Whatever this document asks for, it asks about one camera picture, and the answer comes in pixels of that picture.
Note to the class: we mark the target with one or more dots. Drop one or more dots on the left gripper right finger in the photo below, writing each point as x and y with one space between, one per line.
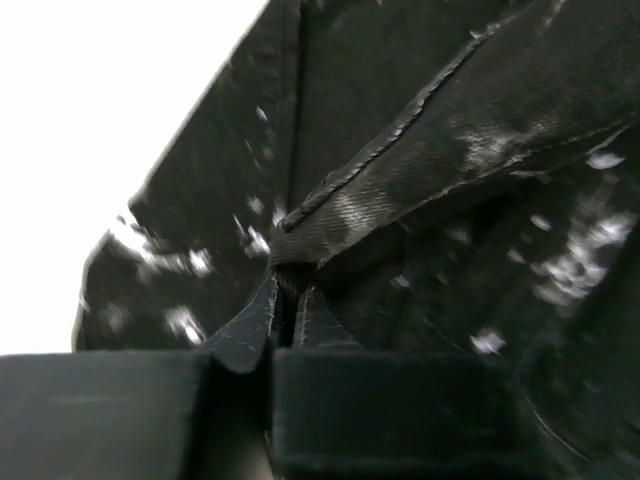
340 411

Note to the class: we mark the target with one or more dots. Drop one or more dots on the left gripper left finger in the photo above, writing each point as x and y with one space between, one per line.
187 414

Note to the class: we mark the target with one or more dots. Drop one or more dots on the black white patterned trousers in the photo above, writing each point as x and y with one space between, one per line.
447 176

